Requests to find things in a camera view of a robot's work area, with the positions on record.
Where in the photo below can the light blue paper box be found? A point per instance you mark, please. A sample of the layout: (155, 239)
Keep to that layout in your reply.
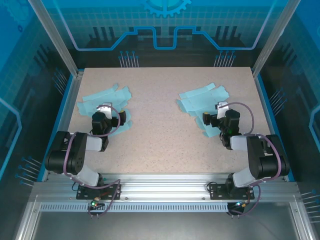
(100, 102)
(195, 105)

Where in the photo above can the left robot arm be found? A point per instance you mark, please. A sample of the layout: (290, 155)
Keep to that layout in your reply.
(75, 150)

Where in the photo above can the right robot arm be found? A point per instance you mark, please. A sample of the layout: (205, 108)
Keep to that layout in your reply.
(262, 160)

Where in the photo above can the blue table edge strip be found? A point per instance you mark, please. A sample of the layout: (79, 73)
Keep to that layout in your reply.
(61, 110)
(268, 110)

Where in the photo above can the power connector with lights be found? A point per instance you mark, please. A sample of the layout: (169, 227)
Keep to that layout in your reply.
(94, 203)
(241, 204)

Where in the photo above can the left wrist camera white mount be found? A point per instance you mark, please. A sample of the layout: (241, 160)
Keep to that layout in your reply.
(106, 111)

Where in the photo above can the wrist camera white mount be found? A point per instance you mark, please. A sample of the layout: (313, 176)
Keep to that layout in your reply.
(222, 110)
(106, 111)

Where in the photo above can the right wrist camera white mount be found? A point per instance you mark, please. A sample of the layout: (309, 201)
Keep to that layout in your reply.
(222, 110)

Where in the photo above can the aluminium table side rail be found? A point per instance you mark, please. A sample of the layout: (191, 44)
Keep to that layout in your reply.
(70, 105)

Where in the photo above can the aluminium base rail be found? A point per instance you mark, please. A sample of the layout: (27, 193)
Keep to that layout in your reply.
(162, 187)

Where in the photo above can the aluminium frame post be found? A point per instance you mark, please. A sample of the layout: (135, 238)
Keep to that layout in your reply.
(271, 42)
(60, 42)

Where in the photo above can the aluminium lower frame rail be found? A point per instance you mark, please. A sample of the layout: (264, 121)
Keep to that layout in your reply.
(26, 220)
(301, 220)

